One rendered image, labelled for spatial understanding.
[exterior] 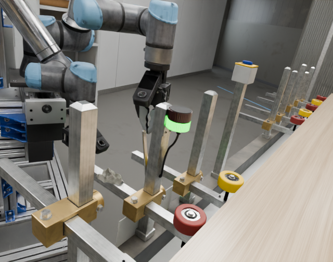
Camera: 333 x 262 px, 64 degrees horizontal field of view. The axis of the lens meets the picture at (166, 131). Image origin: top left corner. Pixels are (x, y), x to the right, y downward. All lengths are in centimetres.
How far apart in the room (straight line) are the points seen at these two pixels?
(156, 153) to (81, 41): 66
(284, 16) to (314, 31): 106
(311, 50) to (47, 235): 750
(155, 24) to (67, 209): 47
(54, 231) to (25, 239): 106
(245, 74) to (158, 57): 46
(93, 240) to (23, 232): 115
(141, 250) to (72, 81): 53
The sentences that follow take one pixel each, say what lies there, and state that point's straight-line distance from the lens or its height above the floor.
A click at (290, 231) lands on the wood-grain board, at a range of 77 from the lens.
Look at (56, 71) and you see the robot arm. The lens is 83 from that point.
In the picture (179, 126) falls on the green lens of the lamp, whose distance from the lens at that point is 64.
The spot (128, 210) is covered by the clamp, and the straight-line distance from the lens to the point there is 76.
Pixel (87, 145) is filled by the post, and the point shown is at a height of 110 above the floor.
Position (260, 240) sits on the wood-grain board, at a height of 90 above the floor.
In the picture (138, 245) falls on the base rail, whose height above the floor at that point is 70.
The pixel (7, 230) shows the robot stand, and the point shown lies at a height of 21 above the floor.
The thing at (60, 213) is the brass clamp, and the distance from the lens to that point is 56.
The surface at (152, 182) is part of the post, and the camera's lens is 76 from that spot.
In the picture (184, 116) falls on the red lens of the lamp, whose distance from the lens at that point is 63.
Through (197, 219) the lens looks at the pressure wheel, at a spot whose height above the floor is 90.
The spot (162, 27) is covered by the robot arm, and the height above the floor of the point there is 131.
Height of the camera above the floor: 134
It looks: 23 degrees down
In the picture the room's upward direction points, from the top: 10 degrees clockwise
